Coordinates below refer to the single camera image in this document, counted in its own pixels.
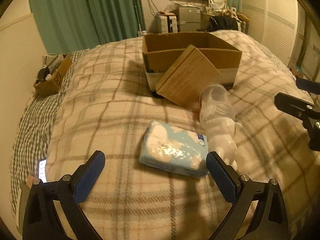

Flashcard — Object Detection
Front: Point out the clear plastic jar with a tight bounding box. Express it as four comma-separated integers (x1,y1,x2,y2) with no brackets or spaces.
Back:
200,83,242,170

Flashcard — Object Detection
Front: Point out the blue tissue pack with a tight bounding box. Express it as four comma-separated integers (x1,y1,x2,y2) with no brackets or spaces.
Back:
139,121,208,178

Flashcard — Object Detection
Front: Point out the glowing smartphone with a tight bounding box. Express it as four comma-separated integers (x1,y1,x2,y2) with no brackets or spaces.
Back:
38,159,47,183

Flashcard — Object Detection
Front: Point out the checkered green bed sheet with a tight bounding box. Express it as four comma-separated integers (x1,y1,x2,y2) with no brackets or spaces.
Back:
9,49,88,216

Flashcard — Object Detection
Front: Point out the white louvered wardrobe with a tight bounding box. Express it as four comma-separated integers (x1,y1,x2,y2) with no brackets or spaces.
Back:
241,0,298,66

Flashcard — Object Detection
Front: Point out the chair with black jacket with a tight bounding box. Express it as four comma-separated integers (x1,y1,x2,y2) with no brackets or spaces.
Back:
206,15,239,32

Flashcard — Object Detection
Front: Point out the plaid beige blanket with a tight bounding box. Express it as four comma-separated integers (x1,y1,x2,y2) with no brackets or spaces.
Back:
46,31,319,239

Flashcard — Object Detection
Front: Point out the small cardboard box with items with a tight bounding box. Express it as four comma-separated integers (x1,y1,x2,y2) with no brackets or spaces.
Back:
34,54,72,97

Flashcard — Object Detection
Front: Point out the silver mini fridge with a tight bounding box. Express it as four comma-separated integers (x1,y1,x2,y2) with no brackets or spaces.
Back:
175,7,201,32

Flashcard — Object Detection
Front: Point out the large open cardboard box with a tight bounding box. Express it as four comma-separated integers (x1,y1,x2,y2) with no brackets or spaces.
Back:
143,31,242,92

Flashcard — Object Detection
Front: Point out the white suitcase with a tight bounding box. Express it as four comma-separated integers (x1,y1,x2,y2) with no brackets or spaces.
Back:
157,15,178,34

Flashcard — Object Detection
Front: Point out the large water jug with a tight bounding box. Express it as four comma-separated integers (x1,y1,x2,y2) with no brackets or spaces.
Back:
138,30,148,37

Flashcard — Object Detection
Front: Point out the green curtain left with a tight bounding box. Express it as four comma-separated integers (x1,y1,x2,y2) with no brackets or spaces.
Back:
29,0,145,54

